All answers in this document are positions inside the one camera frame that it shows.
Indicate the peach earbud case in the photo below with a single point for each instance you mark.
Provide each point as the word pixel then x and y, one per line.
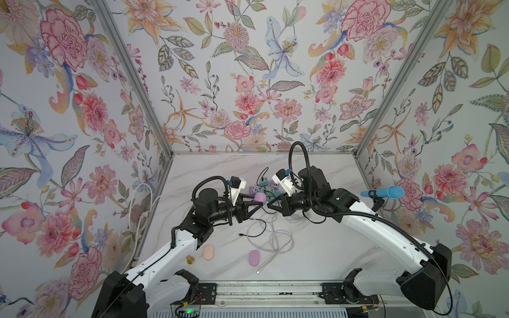
pixel 208 252

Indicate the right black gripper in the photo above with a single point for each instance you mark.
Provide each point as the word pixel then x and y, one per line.
pixel 286 209

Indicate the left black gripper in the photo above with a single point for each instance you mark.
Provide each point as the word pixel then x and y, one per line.
pixel 240 213

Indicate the blue microphone on stand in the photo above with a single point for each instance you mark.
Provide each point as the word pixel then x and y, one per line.
pixel 378 196

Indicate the teal charger with black cable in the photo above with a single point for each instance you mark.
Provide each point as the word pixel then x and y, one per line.
pixel 264 183

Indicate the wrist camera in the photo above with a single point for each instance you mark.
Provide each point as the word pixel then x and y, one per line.
pixel 283 179
pixel 236 185

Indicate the purple earbud case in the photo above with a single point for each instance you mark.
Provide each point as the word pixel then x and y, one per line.
pixel 254 258
pixel 260 197

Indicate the small brass knob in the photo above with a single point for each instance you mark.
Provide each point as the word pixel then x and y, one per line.
pixel 190 259

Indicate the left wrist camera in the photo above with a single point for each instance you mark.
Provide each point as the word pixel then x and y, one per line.
pixel 236 185

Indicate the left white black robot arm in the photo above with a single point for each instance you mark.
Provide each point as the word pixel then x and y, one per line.
pixel 156 283

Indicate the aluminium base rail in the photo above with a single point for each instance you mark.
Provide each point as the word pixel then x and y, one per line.
pixel 287 293

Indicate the teal power strip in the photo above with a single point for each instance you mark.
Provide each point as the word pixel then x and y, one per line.
pixel 272 192

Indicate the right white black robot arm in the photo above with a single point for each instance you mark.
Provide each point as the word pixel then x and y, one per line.
pixel 423 270

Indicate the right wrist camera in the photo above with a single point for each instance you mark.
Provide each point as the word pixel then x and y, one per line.
pixel 283 179

